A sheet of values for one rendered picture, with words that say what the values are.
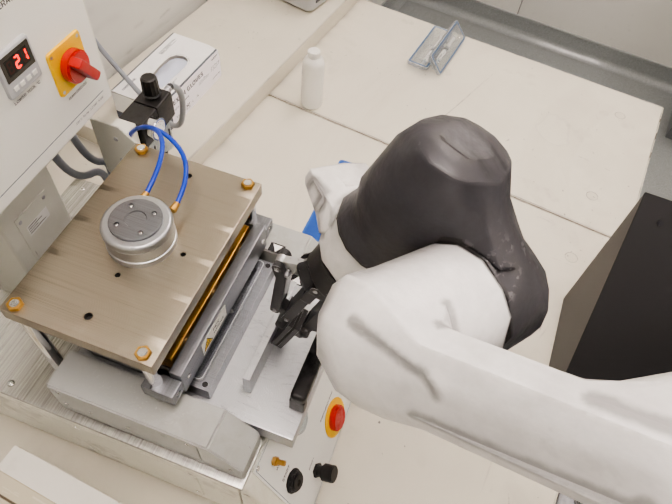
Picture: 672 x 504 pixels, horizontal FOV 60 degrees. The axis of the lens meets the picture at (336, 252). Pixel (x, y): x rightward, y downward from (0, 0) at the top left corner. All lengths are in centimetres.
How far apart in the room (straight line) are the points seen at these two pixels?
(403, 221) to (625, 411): 20
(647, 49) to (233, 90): 224
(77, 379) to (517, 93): 121
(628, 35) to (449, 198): 279
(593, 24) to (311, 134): 206
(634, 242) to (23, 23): 83
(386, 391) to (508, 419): 8
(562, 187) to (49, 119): 103
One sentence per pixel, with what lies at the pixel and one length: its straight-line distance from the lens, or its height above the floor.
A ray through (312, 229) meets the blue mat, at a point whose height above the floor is 75.
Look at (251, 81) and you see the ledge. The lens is 140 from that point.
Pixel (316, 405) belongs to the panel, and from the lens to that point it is 87.
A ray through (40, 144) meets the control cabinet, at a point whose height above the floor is 119.
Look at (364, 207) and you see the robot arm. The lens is 45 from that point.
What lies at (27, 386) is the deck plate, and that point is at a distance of 86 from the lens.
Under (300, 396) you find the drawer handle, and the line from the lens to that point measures 70.
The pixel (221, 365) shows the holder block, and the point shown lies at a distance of 73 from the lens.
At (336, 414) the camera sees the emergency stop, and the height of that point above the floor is 81.
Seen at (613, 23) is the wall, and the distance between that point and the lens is 314.
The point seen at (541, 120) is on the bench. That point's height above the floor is 75.
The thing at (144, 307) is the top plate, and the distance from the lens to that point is 65.
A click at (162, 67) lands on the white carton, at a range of 135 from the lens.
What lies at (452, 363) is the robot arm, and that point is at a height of 137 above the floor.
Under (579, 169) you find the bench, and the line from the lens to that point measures 143.
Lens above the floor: 166
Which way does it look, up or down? 54 degrees down
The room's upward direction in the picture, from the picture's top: 7 degrees clockwise
